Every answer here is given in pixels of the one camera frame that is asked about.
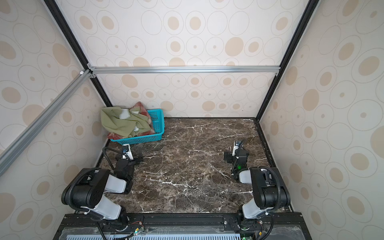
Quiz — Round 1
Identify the teal plastic basket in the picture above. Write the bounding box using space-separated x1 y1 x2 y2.
111 109 165 145

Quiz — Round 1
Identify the left black corner post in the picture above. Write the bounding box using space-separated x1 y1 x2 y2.
43 0 113 107

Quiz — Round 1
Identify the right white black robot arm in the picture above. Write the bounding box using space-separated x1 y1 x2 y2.
224 140 291 220

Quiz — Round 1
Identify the red plaid skirt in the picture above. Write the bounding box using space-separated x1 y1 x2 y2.
107 101 156 141

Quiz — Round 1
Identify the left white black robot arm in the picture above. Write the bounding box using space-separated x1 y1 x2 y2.
61 144 143 224

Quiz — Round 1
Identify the olive green skirt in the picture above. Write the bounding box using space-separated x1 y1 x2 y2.
100 106 153 139

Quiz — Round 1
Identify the right black corner post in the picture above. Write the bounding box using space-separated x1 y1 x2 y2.
256 0 319 123

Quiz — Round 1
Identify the left diagonal aluminium frame bar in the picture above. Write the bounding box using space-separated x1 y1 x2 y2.
1 70 91 175

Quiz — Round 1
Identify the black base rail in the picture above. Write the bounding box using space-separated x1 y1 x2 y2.
54 213 312 240

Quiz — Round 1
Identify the horizontal aluminium frame bar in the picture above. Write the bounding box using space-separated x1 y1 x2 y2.
90 66 280 74

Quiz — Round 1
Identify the black corner post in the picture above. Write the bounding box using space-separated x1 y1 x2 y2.
256 0 319 123
43 0 113 107

